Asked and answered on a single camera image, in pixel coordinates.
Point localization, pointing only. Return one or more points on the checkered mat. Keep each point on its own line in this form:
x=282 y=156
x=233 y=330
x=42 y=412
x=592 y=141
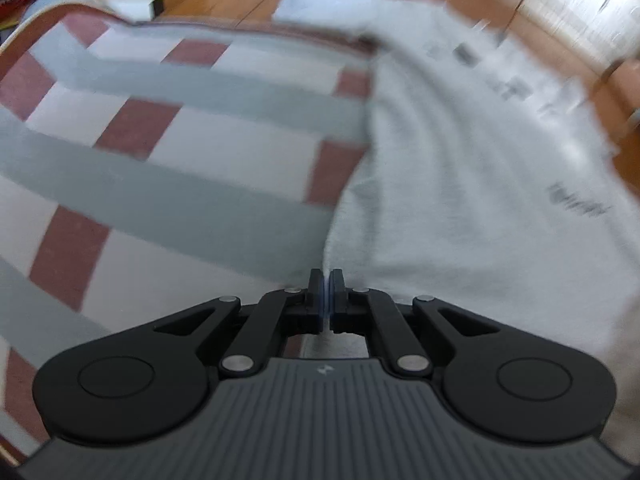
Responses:
x=150 y=135

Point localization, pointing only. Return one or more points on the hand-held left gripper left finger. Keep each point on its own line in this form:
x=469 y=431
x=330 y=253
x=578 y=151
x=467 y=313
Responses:
x=316 y=305

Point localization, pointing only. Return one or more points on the white box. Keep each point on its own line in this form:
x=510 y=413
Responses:
x=135 y=7

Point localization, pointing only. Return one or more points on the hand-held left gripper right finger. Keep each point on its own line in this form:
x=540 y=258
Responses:
x=338 y=305

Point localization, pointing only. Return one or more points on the light grey t-shirt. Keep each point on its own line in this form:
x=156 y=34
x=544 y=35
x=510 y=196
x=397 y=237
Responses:
x=450 y=160

